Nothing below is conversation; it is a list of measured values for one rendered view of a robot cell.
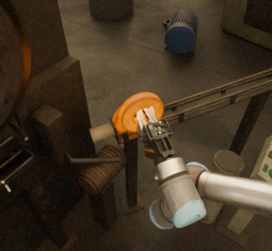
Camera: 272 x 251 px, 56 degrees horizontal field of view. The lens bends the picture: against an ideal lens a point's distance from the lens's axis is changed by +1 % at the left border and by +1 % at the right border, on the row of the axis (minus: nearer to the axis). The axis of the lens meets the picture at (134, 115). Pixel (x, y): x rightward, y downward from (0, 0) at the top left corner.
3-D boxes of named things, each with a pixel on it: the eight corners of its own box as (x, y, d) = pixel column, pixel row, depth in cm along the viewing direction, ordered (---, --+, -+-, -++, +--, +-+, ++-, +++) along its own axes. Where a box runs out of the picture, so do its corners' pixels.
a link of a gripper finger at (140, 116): (142, 97, 80) (152, 122, 76) (139, 107, 85) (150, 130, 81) (133, 99, 79) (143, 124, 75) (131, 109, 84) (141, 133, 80)
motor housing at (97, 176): (88, 224, 141) (72, 169, 103) (113, 193, 154) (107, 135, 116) (107, 237, 136) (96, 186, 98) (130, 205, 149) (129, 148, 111)
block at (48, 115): (43, 155, 106) (25, 113, 89) (57, 142, 110) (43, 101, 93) (61, 167, 101) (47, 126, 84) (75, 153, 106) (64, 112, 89)
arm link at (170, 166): (183, 176, 76) (154, 186, 74) (176, 161, 79) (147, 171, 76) (192, 167, 69) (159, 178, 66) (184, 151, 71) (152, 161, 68)
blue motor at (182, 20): (161, 56, 262) (164, 24, 238) (170, 31, 301) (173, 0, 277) (192, 60, 257) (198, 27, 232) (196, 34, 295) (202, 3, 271)
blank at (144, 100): (113, 100, 80) (117, 107, 77) (159, 85, 82) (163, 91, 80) (121, 132, 91) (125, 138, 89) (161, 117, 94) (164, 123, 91)
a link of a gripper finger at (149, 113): (151, 94, 81) (162, 119, 77) (148, 104, 86) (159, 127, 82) (142, 97, 80) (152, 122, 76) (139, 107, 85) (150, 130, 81)
